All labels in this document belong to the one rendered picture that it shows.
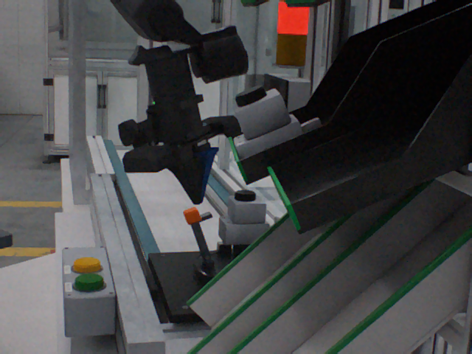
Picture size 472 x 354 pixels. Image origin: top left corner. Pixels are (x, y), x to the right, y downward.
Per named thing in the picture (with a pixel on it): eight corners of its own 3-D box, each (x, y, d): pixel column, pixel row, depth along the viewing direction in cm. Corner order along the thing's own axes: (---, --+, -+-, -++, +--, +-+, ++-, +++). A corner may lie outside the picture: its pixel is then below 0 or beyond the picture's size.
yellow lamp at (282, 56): (280, 65, 116) (282, 34, 115) (271, 63, 121) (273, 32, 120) (310, 66, 117) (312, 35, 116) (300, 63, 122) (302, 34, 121)
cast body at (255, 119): (247, 175, 68) (217, 107, 67) (243, 165, 73) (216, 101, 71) (330, 141, 68) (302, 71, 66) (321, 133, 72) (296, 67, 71)
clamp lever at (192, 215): (201, 262, 101) (184, 214, 99) (198, 258, 103) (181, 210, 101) (226, 254, 102) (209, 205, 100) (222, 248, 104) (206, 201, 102)
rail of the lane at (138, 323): (127, 420, 87) (127, 335, 84) (89, 214, 171) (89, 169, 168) (172, 416, 88) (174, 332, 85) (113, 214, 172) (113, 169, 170)
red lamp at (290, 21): (282, 33, 115) (284, 1, 114) (273, 32, 120) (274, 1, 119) (312, 35, 116) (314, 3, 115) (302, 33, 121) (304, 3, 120)
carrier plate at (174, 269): (172, 330, 91) (172, 313, 90) (147, 264, 113) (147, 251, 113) (350, 318, 97) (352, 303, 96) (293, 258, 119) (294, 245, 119)
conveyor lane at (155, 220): (172, 394, 93) (173, 322, 90) (116, 214, 172) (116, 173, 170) (377, 377, 100) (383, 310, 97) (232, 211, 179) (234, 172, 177)
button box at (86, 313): (64, 338, 98) (63, 296, 97) (62, 282, 118) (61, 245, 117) (116, 335, 100) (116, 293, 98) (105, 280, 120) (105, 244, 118)
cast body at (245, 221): (224, 245, 100) (226, 196, 99) (217, 236, 105) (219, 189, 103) (282, 243, 103) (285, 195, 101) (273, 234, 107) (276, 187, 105)
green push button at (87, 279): (74, 297, 99) (74, 284, 98) (74, 287, 103) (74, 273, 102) (105, 296, 100) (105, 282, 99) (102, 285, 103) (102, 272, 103)
